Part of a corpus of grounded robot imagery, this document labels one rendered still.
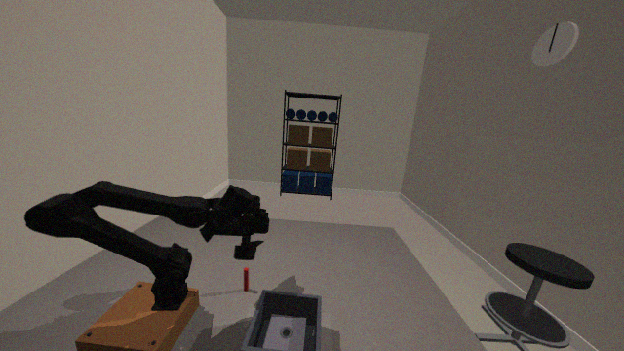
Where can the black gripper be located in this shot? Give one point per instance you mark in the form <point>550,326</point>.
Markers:
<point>247,249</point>

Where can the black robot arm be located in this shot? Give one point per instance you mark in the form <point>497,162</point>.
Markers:
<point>73,216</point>

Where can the red peg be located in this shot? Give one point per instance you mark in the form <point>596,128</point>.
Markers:
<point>246,271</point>

